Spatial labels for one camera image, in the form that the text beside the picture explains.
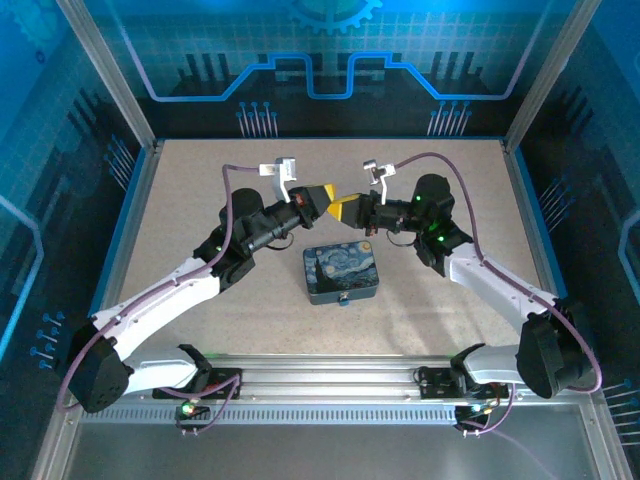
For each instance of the starry night tin box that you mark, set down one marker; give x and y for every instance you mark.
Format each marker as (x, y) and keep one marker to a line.
(340, 270)

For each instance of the small circuit board with LEDs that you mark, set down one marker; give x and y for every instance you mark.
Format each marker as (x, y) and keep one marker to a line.
(475, 412)
(190, 410)

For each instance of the aluminium table edge rail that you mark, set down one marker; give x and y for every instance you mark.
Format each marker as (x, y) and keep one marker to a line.
(535, 220)
(127, 230)

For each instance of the aluminium mounting rail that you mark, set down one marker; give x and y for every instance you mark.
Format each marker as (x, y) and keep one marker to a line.
(325, 375)

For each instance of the grey metal shelf panel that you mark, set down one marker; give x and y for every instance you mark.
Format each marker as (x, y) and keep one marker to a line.
(325, 452)

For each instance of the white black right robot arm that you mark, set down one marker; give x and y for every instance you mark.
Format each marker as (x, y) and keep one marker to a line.
(500, 285)

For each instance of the aluminium frame post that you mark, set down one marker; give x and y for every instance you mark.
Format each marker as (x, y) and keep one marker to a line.
(550, 80)
(110, 80)

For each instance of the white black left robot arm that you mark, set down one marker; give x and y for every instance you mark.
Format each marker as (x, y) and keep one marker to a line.
(160, 295)

